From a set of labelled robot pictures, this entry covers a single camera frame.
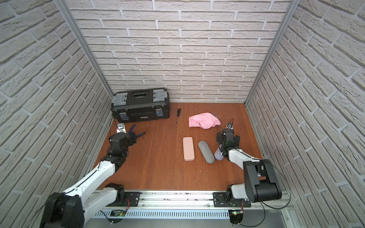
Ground lavender eyeglass case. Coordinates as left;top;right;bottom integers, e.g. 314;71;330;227
214;148;224;161

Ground grey felt eyeglass case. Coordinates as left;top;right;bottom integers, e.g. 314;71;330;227
198;141;215;164

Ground pink microfiber cloth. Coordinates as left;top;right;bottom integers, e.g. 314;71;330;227
189;113;221;129

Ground pink eyeglass case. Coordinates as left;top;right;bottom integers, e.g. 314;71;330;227
183;137;195;161

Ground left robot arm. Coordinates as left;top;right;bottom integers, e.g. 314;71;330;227
40;132;138;228

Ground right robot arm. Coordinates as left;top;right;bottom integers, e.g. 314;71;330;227
216;126;282;205

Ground black plastic toolbox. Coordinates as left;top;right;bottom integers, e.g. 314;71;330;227
111;88;171;123

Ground blue handled pliers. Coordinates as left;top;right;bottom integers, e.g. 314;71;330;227
128;123;146;140

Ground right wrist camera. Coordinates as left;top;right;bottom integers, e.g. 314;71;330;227
227;122;233;129

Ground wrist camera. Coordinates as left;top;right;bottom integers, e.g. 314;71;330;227
227;122;233;129
116;123;126;134

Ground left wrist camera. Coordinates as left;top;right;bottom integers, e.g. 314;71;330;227
116;123;126;134

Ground black handled screwdriver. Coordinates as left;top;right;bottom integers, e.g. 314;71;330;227
176;107;181;123

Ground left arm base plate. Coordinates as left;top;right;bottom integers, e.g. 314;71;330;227
107;192;141;207

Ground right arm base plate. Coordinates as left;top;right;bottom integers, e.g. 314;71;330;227
213;192;252;208

